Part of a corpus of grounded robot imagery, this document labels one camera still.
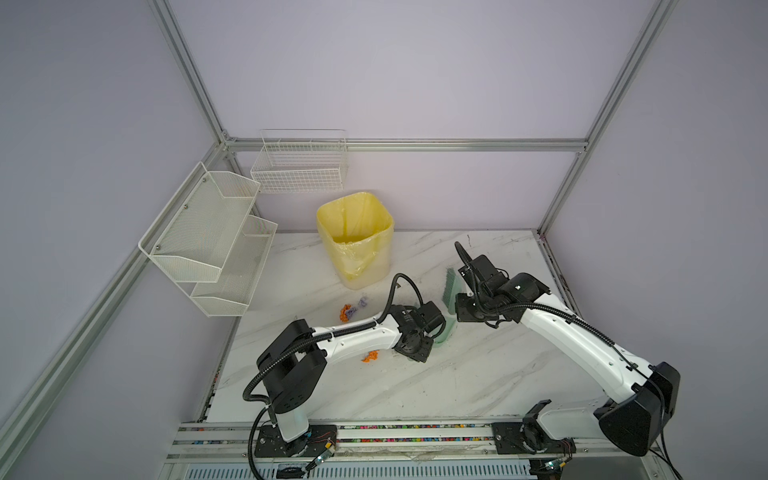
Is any white wire basket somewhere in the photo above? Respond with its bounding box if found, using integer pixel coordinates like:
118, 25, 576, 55
250, 129, 348, 194

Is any white mesh two-tier shelf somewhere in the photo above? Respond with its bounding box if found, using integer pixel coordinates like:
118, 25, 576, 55
138, 164, 277, 317

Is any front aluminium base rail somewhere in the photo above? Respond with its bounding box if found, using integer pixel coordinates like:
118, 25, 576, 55
159, 419, 674, 479

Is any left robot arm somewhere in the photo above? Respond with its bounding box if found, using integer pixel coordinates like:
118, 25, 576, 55
242, 273, 447, 479

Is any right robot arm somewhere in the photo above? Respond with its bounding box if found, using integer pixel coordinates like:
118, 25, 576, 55
454, 242, 681, 457

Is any orange purple scrap near bin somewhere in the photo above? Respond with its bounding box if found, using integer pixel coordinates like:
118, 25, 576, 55
339, 296, 368, 324

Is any aluminium table edge rail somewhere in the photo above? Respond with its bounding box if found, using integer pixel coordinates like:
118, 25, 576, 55
532, 230, 631, 418

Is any aluminium frame corner post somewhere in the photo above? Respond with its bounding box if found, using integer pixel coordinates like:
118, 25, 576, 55
537, 0, 678, 237

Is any aluminium frame back beam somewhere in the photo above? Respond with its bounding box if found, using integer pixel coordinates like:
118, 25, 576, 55
227, 138, 588, 153

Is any green hand brush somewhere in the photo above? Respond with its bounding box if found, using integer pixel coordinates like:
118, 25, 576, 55
442, 268, 463, 316

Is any green plastic dustpan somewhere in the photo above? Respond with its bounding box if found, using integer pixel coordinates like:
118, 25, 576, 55
433, 316, 457, 347

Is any yellow lined trash bin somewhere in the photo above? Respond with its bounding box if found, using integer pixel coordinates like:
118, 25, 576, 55
316, 192, 394, 290

